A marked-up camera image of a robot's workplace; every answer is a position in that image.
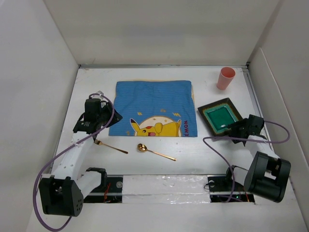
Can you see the gold fork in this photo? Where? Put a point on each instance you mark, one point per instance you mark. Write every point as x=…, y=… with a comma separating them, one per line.
x=98, y=142

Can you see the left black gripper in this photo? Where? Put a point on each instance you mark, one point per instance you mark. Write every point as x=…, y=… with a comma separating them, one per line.
x=106, y=107

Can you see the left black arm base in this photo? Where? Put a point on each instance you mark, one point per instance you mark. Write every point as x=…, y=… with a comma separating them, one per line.
x=111, y=193

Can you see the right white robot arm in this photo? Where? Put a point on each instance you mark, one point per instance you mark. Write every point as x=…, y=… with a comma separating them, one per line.
x=267, y=176

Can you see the green square plate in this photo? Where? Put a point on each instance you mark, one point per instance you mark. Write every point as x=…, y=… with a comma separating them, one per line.
x=218, y=115

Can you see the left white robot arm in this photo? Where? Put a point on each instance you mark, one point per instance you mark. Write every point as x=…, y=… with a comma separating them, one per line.
x=63, y=193

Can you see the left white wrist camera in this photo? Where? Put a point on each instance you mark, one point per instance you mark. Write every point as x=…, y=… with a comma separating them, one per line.
x=98, y=94

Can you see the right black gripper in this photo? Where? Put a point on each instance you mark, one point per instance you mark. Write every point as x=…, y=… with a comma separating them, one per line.
x=235, y=125

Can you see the gold spoon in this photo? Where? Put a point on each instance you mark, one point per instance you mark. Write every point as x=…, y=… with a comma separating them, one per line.
x=143, y=148

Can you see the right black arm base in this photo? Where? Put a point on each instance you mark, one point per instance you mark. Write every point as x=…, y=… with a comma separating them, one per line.
x=220, y=187

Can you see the pink plastic cup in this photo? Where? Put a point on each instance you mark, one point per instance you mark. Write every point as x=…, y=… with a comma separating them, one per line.
x=226, y=75

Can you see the blue yellow printed cloth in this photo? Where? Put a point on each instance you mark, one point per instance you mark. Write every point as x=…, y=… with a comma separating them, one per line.
x=153, y=108

